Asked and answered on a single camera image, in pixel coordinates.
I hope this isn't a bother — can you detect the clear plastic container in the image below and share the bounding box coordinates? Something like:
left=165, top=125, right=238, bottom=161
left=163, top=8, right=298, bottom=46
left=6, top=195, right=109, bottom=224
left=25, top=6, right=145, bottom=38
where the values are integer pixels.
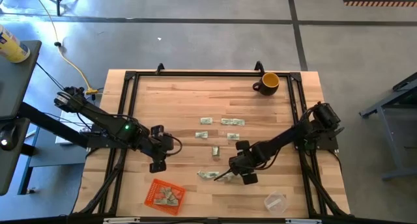
left=263, top=190, right=289, bottom=215

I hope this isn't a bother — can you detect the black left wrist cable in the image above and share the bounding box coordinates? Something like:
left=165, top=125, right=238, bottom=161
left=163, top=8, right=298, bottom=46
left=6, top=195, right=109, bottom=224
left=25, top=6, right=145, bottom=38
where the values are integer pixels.
left=164, top=132, right=184, bottom=156

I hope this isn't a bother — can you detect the black aluminium table frame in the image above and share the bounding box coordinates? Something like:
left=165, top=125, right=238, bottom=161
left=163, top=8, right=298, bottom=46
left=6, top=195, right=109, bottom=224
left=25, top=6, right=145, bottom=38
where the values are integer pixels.
left=70, top=60, right=352, bottom=224

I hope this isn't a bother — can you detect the dark grey panel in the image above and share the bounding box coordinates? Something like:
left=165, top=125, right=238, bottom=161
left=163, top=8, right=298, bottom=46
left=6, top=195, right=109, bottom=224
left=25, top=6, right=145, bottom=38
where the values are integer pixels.
left=0, top=117, right=31, bottom=196

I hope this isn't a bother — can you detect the blue-grey metal table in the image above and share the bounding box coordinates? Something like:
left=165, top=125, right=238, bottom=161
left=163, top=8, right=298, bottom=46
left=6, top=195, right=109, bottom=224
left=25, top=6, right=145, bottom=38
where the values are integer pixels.
left=359, top=71, right=417, bottom=182

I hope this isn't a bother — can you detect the black mug yellow inside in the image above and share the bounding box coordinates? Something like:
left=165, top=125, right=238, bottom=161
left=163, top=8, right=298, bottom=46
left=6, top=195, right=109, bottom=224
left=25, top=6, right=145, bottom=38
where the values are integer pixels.
left=252, top=72, right=281, bottom=96

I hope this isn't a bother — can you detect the black device with light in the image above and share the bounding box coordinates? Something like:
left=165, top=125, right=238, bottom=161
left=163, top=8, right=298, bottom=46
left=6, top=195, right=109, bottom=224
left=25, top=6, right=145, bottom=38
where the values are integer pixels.
left=0, top=122, right=18, bottom=152

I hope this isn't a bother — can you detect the orange slotted plastic basket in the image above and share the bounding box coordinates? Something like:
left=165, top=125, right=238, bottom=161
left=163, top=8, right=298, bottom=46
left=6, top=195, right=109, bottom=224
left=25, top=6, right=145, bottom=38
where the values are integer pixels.
left=144, top=178, right=187, bottom=216

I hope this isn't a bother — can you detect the yellow wipes canister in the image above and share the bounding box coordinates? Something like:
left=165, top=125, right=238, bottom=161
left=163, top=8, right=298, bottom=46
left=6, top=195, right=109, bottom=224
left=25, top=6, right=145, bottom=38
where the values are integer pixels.
left=0, top=24, right=31, bottom=64

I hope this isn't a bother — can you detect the dark grey desk top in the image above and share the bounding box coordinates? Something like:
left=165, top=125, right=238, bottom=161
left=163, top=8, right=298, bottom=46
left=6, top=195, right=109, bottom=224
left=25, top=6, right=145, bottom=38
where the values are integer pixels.
left=0, top=40, right=42, bottom=120

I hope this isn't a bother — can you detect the thin black floor cable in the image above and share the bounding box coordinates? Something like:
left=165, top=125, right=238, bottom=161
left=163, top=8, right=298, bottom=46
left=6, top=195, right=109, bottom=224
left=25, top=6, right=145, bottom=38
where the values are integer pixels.
left=35, top=61, right=66, bottom=91

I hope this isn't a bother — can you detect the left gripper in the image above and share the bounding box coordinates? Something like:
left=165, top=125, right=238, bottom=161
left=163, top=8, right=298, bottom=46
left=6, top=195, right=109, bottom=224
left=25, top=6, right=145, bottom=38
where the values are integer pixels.
left=143, top=124, right=176, bottom=173

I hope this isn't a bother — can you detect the black support beam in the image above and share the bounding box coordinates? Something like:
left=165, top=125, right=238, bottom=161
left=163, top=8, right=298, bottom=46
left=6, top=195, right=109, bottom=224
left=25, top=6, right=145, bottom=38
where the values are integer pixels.
left=18, top=102, right=91, bottom=150

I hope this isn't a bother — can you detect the yellow extension cable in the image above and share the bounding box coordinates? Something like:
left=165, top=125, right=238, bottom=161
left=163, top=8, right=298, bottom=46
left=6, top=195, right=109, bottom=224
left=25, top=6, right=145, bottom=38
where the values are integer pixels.
left=31, top=0, right=99, bottom=95

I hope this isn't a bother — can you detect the black tripod stand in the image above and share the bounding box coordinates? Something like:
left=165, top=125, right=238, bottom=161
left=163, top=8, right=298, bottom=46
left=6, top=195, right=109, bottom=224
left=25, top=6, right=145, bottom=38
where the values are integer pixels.
left=45, top=0, right=81, bottom=17

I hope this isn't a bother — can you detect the white flat box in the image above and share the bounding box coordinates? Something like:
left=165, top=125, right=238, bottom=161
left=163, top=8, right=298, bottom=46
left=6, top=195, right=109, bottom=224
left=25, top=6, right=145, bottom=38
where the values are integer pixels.
left=54, top=109, right=91, bottom=145

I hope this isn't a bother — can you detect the blue metal stand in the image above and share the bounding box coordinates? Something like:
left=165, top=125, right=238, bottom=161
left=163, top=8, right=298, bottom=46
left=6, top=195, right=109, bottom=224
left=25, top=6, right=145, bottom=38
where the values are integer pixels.
left=18, top=126, right=87, bottom=196

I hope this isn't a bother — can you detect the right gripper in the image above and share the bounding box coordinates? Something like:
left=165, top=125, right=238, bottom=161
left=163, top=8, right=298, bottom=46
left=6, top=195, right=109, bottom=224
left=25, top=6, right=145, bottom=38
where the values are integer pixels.
left=213, top=139, right=266, bottom=186

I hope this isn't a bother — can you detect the white bracket strip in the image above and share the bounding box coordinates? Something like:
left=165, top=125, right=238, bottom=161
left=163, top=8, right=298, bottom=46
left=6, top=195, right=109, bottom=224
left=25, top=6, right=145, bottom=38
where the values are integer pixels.
left=103, top=217, right=141, bottom=224
left=285, top=218, right=323, bottom=224

